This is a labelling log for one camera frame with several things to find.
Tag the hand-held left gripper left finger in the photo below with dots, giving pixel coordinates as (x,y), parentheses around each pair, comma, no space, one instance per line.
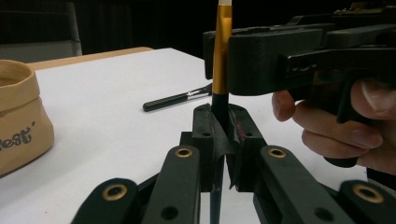
(202,124)

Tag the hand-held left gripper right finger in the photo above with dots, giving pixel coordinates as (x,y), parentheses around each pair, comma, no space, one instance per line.
(249,133)

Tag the black makeup brush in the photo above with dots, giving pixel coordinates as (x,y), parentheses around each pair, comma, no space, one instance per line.
(165,101)

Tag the wooden cup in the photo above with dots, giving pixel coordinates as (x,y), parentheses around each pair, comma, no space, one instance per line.
(18,118)

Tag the white board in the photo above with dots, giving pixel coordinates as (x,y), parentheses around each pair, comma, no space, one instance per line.
(109,109)

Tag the light wooden table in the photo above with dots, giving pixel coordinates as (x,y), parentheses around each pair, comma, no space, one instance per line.
(93,57)

